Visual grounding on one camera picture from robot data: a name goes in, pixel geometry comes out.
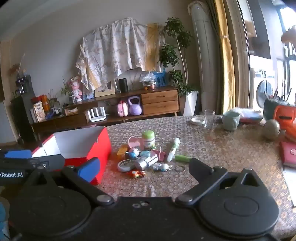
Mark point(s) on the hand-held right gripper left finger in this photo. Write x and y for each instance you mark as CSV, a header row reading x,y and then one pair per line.
x,y
90,169

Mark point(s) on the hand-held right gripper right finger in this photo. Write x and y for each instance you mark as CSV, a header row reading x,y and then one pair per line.
x,y
196,166

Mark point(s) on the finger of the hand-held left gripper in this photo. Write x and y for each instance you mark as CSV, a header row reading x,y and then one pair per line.
x,y
17,154
46,162

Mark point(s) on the small green tube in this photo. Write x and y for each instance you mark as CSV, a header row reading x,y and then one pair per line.
x,y
182,158

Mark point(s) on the red cardboard box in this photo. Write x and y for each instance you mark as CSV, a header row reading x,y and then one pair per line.
x,y
97,148

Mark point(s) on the white tube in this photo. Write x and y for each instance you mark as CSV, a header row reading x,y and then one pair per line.
x,y
173,149

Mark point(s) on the small pink box with stick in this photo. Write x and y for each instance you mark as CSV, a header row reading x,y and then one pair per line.
x,y
162,155

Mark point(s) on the light blue oval case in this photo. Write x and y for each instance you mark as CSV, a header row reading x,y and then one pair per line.
x,y
126,165

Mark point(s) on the small orange box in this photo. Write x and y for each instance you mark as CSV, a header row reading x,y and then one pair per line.
x,y
122,151

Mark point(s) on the small cartoon figurine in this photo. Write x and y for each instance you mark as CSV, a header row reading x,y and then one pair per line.
x,y
132,153

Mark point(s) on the red orange candy wrapper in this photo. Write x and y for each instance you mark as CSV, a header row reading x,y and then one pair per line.
x,y
137,173

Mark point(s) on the pink heart-shaped dish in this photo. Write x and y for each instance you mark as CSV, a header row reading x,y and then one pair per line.
x,y
135,141

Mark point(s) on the blue egg-shaped toy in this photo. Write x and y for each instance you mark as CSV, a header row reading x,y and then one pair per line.
x,y
145,153

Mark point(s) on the green-lid bottle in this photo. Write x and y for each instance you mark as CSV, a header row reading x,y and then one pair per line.
x,y
148,140

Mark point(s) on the patterned tablecloth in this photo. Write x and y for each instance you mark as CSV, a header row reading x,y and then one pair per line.
x,y
226,157

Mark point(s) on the black floor cabinet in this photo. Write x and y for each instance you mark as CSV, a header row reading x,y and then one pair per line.
x,y
22,118

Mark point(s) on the white round dish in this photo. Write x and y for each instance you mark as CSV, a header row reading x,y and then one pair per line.
x,y
198,120

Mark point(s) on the yellow snack box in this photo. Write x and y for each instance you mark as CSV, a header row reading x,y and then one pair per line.
x,y
39,112

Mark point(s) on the clear glass cup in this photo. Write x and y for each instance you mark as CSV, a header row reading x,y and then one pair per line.
x,y
209,120

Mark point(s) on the white router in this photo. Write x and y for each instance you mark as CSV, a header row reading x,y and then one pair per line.
x,y
97,115

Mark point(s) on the wooden tissue box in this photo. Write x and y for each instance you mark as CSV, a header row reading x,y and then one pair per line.
x,y
71,111

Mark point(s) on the pale green mug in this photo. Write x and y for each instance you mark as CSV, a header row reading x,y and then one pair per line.
x,y
230,121

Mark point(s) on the red and orange packages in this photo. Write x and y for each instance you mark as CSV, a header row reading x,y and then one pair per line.
x,y
41,100

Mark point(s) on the potted tree in white pot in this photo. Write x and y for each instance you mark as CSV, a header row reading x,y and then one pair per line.
x,y
191,102

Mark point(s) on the pink toy case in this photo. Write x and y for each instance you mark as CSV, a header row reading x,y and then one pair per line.
x,y
122,109

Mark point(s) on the black coffee machine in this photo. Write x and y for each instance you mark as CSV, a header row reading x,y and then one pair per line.
x,y
24,84

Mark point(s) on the pile of plastic-wrapped packets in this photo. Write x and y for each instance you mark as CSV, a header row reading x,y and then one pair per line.
x,y
251,115

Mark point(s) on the wooden media cabinet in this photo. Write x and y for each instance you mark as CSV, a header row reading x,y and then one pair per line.
x,y
159,102

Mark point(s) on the purple kettlebell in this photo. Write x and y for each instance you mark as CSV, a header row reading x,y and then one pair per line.
x,y
134,107

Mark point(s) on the small potted green plant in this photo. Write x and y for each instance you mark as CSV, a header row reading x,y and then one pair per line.
x,y
67,89

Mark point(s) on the pink doll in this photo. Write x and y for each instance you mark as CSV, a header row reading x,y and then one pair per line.
x,y
76,89

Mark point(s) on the grey ball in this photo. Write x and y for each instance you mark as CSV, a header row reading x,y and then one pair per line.
x,y
272,128

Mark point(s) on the dried flower arrangement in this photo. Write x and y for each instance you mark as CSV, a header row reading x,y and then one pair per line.
x,y
17,67

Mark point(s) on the black cylinder speaker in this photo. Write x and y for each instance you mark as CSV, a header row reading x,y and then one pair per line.
x,y
123,85

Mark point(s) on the dark green utensil holder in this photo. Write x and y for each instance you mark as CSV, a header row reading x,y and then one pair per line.
x,y
269,109

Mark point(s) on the red notebook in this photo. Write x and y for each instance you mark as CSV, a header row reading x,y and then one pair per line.
x,y
289,154

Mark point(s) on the clear plastic bag with snacks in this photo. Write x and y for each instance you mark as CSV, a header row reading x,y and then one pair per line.
x,y
148,81

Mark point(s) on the grey fan-shaped board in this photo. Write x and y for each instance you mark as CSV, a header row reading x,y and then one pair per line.
x,y
131,77

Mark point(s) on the white washing machine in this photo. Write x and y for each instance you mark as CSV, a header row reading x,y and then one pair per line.
x,y
263,91

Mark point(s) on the orange plastic container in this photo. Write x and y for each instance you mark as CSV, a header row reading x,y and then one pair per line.
x,y
285,115

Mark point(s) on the yellow curtain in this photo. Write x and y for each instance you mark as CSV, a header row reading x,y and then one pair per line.
x,y
226,64

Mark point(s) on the white standing air conditioner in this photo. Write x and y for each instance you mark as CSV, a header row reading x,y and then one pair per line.
x,y
204,58

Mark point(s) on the printed cover cloth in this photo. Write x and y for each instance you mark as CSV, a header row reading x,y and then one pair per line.
x,y
118,48

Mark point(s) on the cream picture frame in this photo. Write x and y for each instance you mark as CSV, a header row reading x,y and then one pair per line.
x,y
104,90

